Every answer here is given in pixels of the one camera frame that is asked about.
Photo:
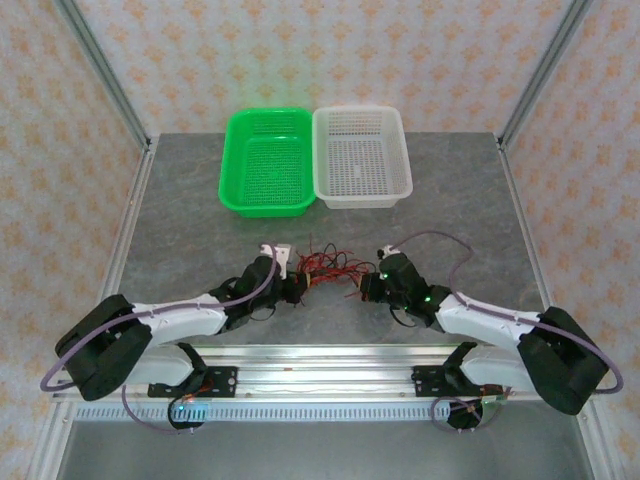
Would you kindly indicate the green plastic mesh basket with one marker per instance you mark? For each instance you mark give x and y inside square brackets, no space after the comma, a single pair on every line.
[267,165]

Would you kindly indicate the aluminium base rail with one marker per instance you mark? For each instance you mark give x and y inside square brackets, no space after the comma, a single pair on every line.
[320,372]

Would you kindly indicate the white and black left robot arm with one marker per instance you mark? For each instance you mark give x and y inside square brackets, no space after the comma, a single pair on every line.
[175,320]

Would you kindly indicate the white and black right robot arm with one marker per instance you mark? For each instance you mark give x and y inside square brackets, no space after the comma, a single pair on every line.
[480,320]

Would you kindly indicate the white plastic mesh basket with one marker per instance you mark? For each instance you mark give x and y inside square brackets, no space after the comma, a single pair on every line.
[360,160]

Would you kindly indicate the aluminium table side rail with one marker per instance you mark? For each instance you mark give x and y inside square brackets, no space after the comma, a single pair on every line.
[135,200]
[525,225]

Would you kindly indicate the aluminium frame post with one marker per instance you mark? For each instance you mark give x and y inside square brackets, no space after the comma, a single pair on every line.
[542,70]
[107,70]

